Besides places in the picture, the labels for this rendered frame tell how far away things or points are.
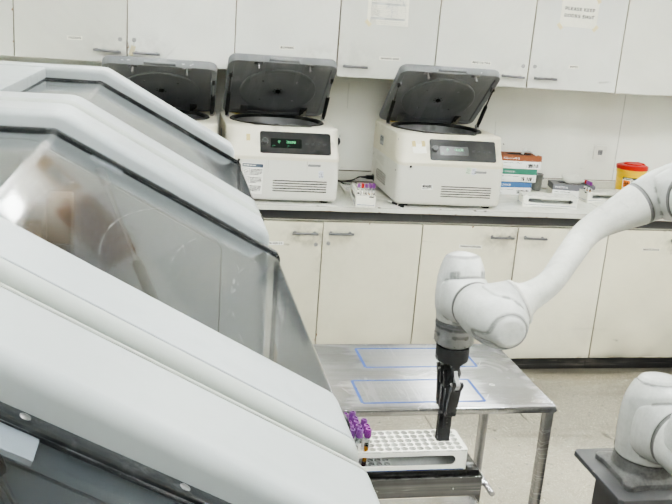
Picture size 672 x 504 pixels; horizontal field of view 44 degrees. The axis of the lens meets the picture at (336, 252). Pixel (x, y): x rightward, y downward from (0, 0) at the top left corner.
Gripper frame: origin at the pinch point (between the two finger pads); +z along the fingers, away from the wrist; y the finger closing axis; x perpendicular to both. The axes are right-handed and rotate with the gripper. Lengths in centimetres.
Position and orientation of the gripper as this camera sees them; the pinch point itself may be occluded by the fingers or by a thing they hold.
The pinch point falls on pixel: (443, 425)
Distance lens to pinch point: 199.8
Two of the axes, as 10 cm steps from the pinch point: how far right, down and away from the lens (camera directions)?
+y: 1.8, 2.8, -9.4
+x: 9.8, 0.2, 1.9
